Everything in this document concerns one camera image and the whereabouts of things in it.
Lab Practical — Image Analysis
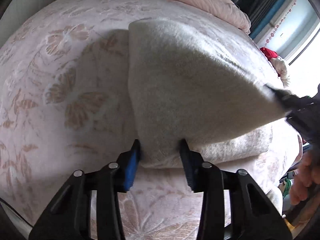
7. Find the cream fuzzy sweater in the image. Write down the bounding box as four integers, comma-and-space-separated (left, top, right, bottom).
128, 19, 285, 168

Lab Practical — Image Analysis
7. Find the red and cream clothes pile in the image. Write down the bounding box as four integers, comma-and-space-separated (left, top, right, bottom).
260, 47, 290, 89

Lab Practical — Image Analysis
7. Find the right hand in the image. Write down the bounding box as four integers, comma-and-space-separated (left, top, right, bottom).
289, 148, 319, 205

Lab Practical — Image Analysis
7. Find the pink floral bed blanket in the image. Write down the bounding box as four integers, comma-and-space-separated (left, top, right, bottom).
1, 0, 300, 239

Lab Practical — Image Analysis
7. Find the window with red decals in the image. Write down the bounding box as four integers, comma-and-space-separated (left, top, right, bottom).
254, 0, 319, 61

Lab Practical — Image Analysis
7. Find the dark blue curtain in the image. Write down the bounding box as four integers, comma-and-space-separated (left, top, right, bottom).
235, 0, 301, 40

